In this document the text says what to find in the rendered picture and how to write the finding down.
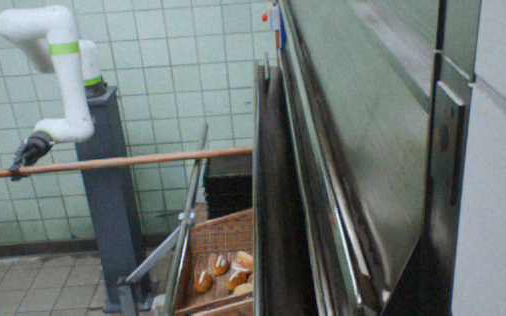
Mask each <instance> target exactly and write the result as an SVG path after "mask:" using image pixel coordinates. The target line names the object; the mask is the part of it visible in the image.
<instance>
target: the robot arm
mask: <svg viewBox="0 0 506 316"><path fill-rule="evenodd" d="M0 35H1V37H2V38H4V39H5V40H7V41H9V42H10V43H11V44H14V45H15V46H17V47H18V48H19V49H20V50H21V52H22V53H24V54H25V56H26V57H27V58H28V60H29V62H30V63H31V65H32V68H33V69H34V70H37V71H38V72H41V73H53V72H55V73H56V76H57V80H58V83H59V87H60V90H61V95H62V104H63V111H64V113H65V119H43V120H41V121H39V122H38V123H37V124H36V126H35V130H34V132H33V133H32V134H30V136H29V137H28V138H27V139H23V141H22V143H21V145H20V146H19V148H18V149H17V150H16V153H15V155H16V158H14V164H13V165H12V166H10V168H9V169H8V172H16V171H17V170H18V169H19V168H20V167H21V166H22V165H23V164H24V165H23V166H36V162H37V160H38V159H39V158H42V157H44V156H45V155H46V154H47V153H48V152H49V150H51V149H52V147H53V146H54V145H55V144H61V143H85V142H87V141H89V140H90V138H91V137H92V136H93V134H94V126H93V123H92V120H91V117H90V114H89V106H88V103H87V99H90V98H95V97H101V96H103V95H105V93H106V89H105V88H106V87H107V82H104V79H103V76H102V75H101V71H100V66H99V61H98V57H97V52H96V48H95V45H94V42H93V41H80V40H79V39H78V32H77V26H76V21H75V17H74V14H73V13H72V11H71V10H69V9H68V8H67V7H65V6H63V5H52V6H47V7H43V8H38V9H27V10H12V9H8V10H5V11H4V12H2V13H1V14H0ZM42 38H46V40H47V43H46V42H45V41H44V40H43V39H42ZM24 159H25V161H22V160H24ZM24 162H25V163H24Z"/></svg>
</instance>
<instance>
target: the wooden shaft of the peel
mask: <svg viewBox="0 0 506 316"><path fill-rule="evenodd" d="M247 154H252V145H250V146H240V147H231V148H222V149H212V150H203V151H184V152H175V153H165V154H155V155H147V156H137V157H127V158H108V159H98V160H90V161H80V162H70V163H60V164H51V165H41V166H22V167H20V168H19V169H18V170H17V171H16V172H8V169H9V168H2V169H0V177H8V176H17V175H27V174H46V173H56V172H66V171H76V170H85V169H95V168H105V167H114V166H123V165H143V164H152V163H162V162H171V161H181V160H190V159H200V158H218V157H228V156H237V155H247Z"/></svg>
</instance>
